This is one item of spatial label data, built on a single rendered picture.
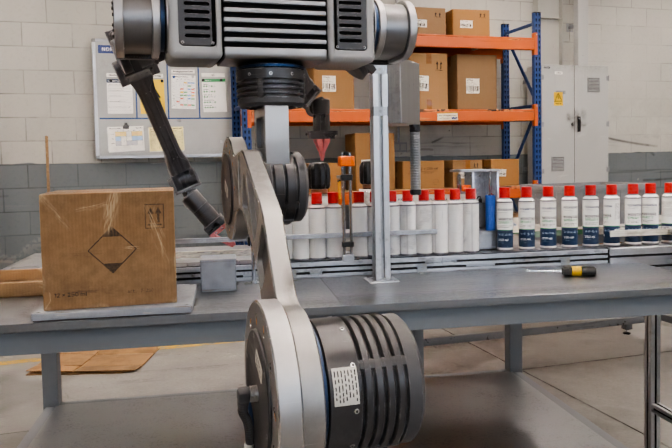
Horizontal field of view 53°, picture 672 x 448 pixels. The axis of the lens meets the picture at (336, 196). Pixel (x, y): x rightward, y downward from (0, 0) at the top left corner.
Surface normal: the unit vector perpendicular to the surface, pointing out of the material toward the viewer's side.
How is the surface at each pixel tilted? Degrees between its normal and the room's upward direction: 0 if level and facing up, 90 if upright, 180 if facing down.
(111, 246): 90
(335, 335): 31
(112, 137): 90
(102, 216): 90
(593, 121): 90
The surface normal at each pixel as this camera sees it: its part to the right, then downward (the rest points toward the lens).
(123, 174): 0.29, 0.04
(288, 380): 0.26, -0.37
